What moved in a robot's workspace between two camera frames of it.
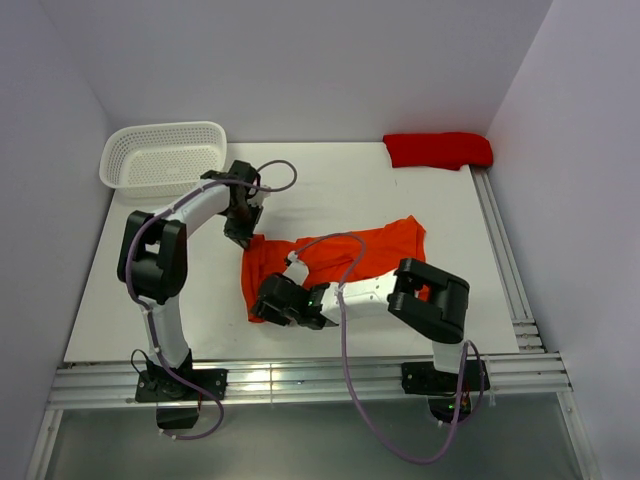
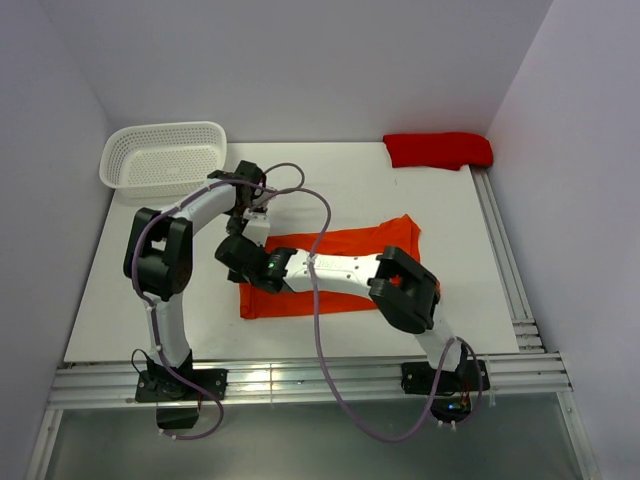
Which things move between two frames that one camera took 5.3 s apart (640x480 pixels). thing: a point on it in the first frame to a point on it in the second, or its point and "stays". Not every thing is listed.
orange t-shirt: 336,258 stays
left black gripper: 243,235 stays
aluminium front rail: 105,384 stays
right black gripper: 262,309 to 236,277
